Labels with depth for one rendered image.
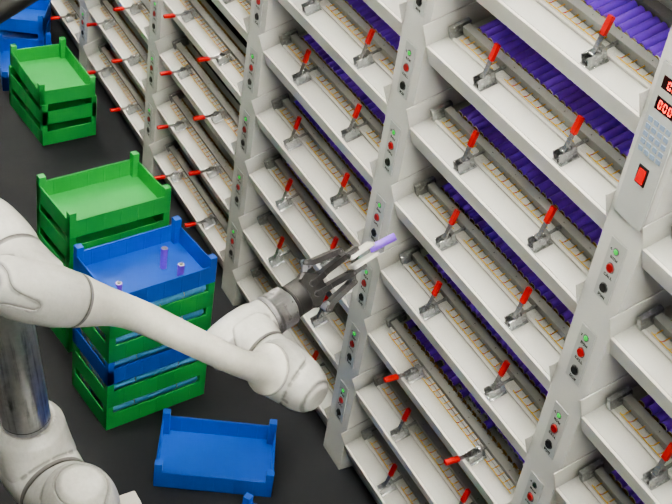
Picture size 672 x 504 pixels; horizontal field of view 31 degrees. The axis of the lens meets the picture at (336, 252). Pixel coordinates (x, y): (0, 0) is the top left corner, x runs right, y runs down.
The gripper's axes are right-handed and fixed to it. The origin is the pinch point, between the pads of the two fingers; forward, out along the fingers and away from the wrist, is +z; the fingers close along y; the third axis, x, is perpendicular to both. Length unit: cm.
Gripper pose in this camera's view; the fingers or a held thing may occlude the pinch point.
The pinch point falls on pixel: (361, 255)
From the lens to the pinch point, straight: 264.0
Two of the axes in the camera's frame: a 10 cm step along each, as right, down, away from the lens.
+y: -4.2, -8.7, -2.7
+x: -5.0, -0.3, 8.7
